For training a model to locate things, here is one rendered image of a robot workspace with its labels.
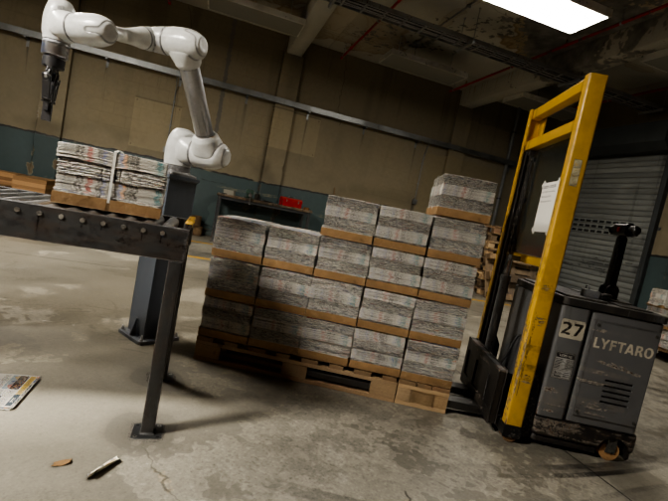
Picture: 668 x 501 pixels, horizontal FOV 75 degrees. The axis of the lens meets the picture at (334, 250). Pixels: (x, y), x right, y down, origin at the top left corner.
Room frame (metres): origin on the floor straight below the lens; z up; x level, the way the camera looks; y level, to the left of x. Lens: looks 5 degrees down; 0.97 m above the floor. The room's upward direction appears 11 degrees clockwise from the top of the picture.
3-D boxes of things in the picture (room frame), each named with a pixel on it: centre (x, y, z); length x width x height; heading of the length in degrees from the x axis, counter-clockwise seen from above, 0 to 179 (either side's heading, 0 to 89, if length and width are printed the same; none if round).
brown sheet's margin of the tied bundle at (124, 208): (1.81, 0.83, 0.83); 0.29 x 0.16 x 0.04; 21
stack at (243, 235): (2.55, 0.08, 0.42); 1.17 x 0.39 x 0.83; 87
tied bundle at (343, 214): (2.55, -0.06, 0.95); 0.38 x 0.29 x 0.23; 177
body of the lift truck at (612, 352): (2.48, -1.45, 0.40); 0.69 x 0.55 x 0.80; 177
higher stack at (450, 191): (2.52, -0.65, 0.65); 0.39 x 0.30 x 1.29; 177
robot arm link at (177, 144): (2.60, 1.01, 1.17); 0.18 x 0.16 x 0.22; 77
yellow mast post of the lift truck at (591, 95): (2.17, -1.06, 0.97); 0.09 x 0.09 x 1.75; 87
